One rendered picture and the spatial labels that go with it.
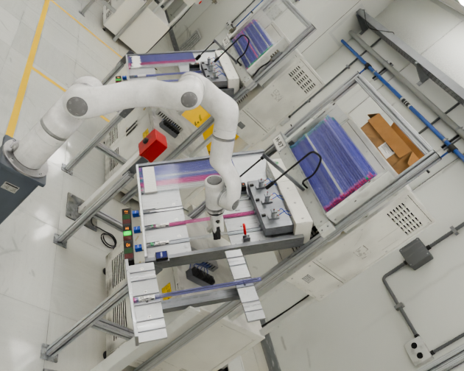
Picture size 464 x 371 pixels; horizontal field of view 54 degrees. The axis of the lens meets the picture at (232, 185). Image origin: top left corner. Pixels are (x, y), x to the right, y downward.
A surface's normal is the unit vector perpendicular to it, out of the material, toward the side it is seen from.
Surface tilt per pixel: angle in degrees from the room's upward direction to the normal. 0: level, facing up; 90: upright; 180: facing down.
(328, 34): 90
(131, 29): 90
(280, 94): 90
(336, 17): 90
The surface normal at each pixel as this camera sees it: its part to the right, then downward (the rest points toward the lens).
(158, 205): 0.01, -0.77
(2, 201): 0.25, 0.65
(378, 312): -0.65, -0.48
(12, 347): 0.73, -0.61
